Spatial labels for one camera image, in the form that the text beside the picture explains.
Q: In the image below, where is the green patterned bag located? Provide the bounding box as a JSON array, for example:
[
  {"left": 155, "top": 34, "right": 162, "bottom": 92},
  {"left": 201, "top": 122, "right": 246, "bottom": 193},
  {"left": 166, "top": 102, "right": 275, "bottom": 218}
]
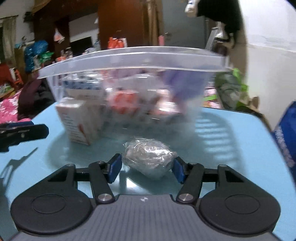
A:
[{"left": 214, "top": 68, "right": 248, "bottom": 110}]

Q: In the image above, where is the blue shopping bag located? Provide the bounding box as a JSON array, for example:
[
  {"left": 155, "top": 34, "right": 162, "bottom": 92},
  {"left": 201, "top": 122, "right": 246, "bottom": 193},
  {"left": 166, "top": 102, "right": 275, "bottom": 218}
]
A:
[{"left": 273, "top": 101, "right": 296, "bottom": 180}]

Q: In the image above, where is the dark red wooden wardrobe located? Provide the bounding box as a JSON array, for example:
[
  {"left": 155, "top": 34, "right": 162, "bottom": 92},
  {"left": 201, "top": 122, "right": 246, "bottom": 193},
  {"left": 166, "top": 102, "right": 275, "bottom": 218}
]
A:
[{"left": 32, "top": 0, "right": 164, "bottom": 58}]

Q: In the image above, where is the clear plastic basket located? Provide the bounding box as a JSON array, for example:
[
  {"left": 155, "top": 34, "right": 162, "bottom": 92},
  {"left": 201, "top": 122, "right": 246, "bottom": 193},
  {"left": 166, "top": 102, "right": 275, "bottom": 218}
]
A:
[{"left": 38, "top": 46, "right": 226, "bottom": 143}]

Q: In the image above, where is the black television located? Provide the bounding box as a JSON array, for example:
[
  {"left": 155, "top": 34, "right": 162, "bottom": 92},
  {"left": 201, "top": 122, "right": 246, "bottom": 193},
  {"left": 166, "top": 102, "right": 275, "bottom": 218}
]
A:
[{"left": 70, "top": 36, "right": 93, "bottom": 56}]

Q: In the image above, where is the dark maroon clothes pile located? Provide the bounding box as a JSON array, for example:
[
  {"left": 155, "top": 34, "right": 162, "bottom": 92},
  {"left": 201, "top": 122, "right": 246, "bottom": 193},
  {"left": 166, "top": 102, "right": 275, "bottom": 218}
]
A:
[{"left": 18, "top": 79, "right": 55, "bottom": 120}]

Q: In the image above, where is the white red carton box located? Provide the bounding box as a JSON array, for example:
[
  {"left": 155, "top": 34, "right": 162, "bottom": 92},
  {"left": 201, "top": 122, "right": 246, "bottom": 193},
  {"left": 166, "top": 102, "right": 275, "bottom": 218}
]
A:
[{"left": 55, "top": 97, "right": 103, "bottom": 146}]

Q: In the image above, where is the white black hanging jacket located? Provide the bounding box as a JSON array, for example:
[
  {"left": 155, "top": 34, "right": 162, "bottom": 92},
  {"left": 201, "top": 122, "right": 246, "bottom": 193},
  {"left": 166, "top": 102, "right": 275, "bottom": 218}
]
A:
[{"left": 185, "top": 0, "right": 242, "bottom": 49}]

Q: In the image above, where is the pink floral bedding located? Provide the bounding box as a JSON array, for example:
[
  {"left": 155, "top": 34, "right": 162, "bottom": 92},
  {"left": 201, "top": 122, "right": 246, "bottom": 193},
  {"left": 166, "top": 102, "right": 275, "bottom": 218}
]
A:
[{"left": 0, "top": 90, "right": 31, "bottom": 124}]

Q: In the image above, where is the grey door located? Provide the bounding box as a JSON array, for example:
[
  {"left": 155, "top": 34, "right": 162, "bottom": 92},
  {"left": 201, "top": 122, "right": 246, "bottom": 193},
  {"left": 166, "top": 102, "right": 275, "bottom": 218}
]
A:
[{"left": 162, "top": 0, "right": 207, "bottom": 49}]

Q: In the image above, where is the purple clear packet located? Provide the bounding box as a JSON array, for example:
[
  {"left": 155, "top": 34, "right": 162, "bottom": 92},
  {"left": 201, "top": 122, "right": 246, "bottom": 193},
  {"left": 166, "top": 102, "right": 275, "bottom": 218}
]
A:
[{"left": 161, "top": 70, "right": 213, "bottom": 102}]

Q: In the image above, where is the red white hanging bag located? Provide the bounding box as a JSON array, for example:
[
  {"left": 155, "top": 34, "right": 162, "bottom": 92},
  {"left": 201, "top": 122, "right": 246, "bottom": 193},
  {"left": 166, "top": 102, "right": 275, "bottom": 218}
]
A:
[{"left": 107, "top": 37, "right": 127, "bottom": 49}]

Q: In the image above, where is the blue table mat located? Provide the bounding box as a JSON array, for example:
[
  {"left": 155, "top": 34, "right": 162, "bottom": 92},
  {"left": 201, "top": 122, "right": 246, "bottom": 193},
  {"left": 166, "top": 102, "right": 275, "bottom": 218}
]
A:
[{"left": 1, "top": 106, "right": 295, "bottom": 240}]

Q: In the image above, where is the blue plastic bag pile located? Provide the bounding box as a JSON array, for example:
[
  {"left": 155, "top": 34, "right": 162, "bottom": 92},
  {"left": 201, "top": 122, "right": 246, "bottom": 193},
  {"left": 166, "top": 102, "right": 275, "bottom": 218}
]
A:
[{"left": 24, "top": 40, "right": 48, "bottom": 72}]

